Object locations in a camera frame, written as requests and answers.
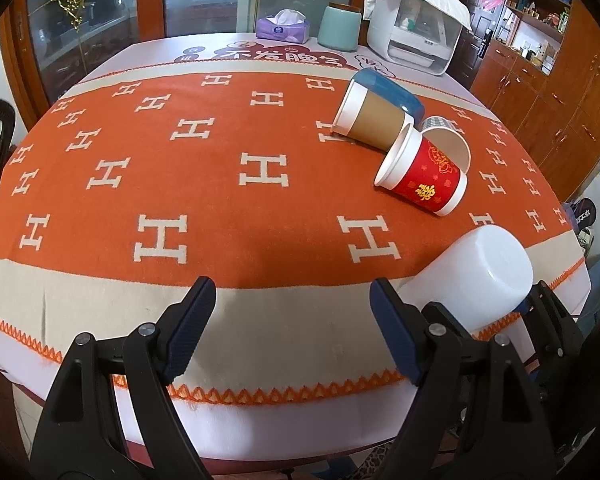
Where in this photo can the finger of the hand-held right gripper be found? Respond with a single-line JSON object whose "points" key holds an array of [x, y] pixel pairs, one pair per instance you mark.
{"points": [[555, 320]]}

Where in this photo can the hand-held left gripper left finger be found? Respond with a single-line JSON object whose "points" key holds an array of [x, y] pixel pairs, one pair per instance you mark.
{"points": [[187, 332]]}

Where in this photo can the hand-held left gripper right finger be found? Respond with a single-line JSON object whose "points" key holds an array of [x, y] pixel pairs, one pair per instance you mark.
{"points": [[397, 330]]}

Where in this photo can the white plastic cup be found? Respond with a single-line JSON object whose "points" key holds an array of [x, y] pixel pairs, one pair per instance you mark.
{"points": [[472, 270]]}

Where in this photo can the red paper cup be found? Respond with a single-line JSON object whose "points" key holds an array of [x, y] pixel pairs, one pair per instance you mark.
{"points": [[427, 175]]}

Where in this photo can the grey checkered paper cup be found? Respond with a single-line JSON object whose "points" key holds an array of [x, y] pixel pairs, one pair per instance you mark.
{"points": [[447, 132]]}

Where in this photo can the brown paper cup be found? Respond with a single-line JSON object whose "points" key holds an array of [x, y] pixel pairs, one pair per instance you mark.
{"points": [[375, 120]]}

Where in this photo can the blue plastic cup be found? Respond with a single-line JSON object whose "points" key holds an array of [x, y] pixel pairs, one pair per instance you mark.
{"points": [[390, 92]]}

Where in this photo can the dark bag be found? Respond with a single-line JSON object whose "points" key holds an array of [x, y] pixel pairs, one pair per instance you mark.
{"points": [[582, 220]]}

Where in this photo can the white printed tablecloth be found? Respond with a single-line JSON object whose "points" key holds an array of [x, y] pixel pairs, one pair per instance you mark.
{"points": [[280, 422]]}

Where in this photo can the orange patterned blanket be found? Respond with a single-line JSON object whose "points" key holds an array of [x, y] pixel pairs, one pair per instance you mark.
{"points": [[180, 160]]}

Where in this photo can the wooden shelf cabinet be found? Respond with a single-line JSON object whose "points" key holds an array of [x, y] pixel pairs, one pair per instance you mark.
{"points": [[555, 80]]}

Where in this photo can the white countertop appliance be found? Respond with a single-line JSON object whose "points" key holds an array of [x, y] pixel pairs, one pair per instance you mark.
{"points": [[415, 42]]}

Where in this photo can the brown wooden door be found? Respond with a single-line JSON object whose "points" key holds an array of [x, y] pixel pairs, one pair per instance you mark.
{"points": [[480, 35]]}

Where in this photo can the teal canister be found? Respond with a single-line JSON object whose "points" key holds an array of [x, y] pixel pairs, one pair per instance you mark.
{"points": [[339, 27]]}

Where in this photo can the glass display cabinet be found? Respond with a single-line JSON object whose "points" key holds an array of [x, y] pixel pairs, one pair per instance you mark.
{"points": [[130, 20]]}

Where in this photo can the purple tissue box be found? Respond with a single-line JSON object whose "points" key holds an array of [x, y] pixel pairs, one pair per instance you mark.
{"points": [[281, 27]]}

